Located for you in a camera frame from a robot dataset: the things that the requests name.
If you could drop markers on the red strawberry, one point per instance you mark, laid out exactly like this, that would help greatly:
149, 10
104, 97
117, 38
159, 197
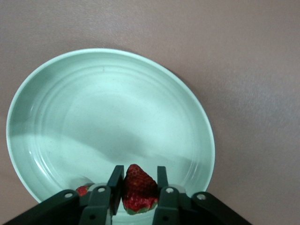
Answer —
139, 187
82, 190

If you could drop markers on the pale green round plate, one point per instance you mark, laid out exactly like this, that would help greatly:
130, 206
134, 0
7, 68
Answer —
105, 112

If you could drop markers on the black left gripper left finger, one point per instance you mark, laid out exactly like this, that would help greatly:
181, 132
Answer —
98, 204

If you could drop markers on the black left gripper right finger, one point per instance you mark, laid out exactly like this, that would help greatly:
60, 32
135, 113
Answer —
166, 204

